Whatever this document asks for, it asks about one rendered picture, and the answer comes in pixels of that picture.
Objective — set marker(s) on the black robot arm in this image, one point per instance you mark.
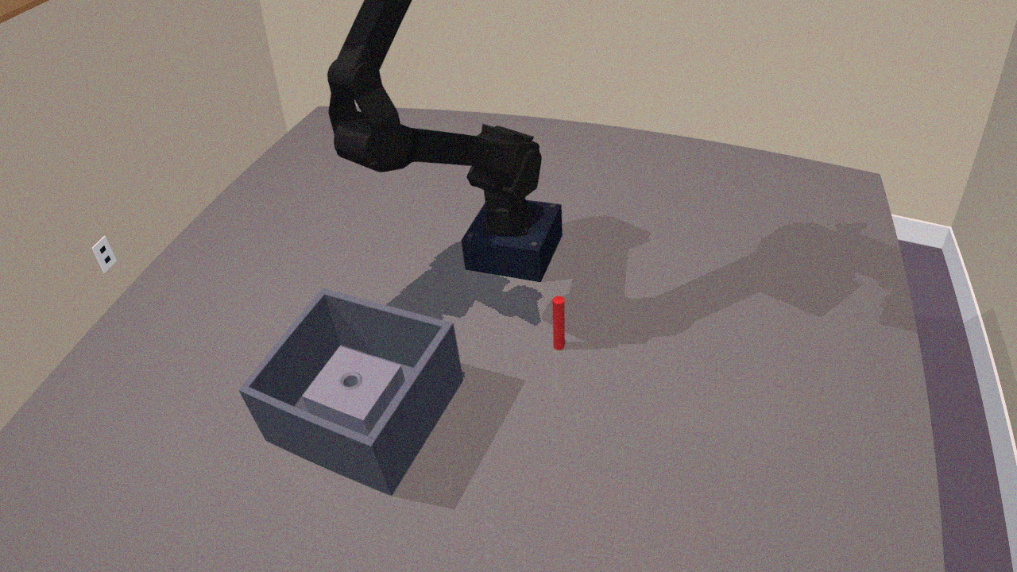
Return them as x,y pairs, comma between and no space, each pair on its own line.
504,163

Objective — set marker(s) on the red peg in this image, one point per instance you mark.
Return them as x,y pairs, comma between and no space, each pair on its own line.
558,322

